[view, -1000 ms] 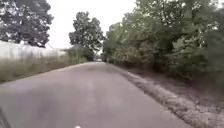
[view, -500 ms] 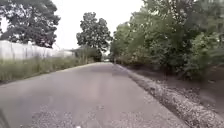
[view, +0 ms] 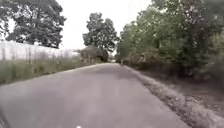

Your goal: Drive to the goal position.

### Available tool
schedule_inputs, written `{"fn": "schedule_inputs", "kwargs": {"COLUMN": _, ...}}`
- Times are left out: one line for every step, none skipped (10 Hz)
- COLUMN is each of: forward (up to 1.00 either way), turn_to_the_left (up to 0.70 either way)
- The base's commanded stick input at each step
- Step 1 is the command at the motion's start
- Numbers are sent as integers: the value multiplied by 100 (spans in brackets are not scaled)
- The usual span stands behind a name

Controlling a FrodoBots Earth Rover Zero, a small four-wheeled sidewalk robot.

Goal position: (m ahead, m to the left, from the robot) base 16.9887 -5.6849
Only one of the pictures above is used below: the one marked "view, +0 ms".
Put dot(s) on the dark bush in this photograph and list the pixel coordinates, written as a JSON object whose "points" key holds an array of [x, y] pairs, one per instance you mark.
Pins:
{"points": [[93, 54]]}

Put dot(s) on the tall tree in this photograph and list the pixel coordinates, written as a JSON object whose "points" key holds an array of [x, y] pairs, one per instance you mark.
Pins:
{"points": [[100, 32]]}

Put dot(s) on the grey asphalt road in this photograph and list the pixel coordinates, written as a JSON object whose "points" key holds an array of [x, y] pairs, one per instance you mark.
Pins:
{"points": [[96, 96]]}

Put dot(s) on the row of trees and bushes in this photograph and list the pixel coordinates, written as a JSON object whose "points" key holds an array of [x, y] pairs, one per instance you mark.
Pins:
{"points": [[173, 36]]}

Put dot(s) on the gravel and dirt verge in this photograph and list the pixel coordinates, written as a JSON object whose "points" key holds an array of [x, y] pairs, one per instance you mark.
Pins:
{"points": [[186, 98]]}

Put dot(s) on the grass verge with tall weeds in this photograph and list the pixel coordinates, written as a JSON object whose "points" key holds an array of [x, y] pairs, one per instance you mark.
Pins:
{"points": [[30, 69]]}

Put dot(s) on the large dark tree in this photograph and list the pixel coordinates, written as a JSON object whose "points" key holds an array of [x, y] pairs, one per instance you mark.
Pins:
{"points": [[35, 21]]}

